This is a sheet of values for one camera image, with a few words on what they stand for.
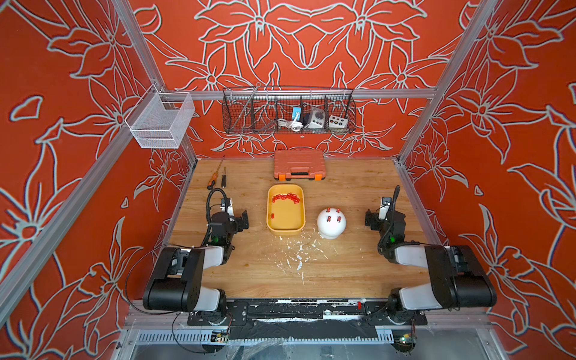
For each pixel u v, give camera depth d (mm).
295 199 1034
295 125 850
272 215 975
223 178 1102
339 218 834
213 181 1076
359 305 754
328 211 869
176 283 433
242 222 852
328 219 840
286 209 992
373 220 827
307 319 726
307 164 1111
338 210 867
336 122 941
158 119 924
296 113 832
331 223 835
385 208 772
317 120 905
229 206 809
